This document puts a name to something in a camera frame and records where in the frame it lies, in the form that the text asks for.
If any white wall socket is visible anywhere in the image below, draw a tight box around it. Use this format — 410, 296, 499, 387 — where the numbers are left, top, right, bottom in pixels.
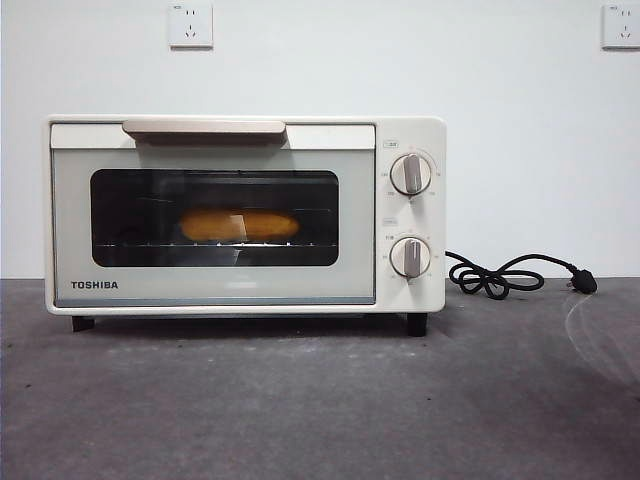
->
601, 3, 640, 51
168, 2, 215, 50

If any metal wire oven rack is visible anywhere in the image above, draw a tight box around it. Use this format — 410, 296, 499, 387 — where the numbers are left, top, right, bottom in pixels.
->
94, 241, 335, 250

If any oven temperature knob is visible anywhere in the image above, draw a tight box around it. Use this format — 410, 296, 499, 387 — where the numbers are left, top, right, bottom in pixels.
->
389, 153, 434, 196

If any oven glass door with handle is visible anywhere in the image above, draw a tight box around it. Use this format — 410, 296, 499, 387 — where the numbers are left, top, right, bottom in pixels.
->
49, 118, 377, 307

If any oven timer knob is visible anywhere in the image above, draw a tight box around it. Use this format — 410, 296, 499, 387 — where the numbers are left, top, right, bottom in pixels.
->
389, 236, 433, 279

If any yellow corn cob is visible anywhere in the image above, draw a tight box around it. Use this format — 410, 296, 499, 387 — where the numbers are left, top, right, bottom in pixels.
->
179, 208, 300, 242

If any black power cord with plug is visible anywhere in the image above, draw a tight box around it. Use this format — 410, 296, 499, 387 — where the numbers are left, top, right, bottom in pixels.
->
443, 249, 599, 296

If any white Toshiba toaster oven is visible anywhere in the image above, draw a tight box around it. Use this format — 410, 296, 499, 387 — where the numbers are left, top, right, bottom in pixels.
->
44, 114, 448, 337

